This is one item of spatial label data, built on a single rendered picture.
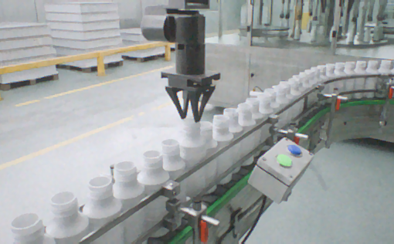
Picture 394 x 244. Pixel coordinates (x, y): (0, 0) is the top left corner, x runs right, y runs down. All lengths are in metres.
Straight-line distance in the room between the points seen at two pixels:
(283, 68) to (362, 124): 2.16
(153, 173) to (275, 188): 0.25
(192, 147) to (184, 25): 0.23
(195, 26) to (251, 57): 3.29
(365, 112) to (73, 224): 1.40
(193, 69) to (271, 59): 3.19
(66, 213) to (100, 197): 0.06
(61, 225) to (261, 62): 3.48
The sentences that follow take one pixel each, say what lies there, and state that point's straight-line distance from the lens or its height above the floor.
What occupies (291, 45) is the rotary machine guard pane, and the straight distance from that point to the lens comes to 3.73.
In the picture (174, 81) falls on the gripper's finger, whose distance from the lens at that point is 0.64.
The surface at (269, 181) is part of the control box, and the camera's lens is 0.71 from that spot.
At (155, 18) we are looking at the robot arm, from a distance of 0.67.
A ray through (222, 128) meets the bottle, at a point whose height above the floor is 1.15.
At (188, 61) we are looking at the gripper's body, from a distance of 0.63.
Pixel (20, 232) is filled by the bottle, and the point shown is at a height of 1.16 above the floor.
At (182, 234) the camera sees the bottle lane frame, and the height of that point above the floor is 1.00.
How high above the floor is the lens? 1.43
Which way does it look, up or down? 20 degrees down
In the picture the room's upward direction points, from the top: straight up
